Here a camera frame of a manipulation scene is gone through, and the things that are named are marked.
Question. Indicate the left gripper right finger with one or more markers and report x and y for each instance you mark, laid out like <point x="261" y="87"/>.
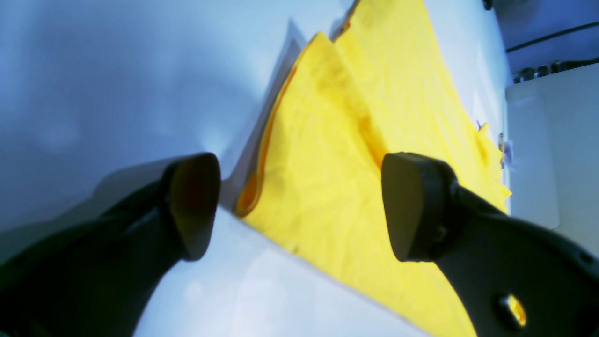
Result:
<point x="514" y="278"/>

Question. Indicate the white box left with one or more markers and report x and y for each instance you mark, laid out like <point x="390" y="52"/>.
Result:
<point x="553" y="128"/>

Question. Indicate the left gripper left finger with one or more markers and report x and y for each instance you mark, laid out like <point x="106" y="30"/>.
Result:
<point x="95" y="280"/>

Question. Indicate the yellow T-shirt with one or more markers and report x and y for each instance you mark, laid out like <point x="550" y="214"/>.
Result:
<point x="381" y="87"/>

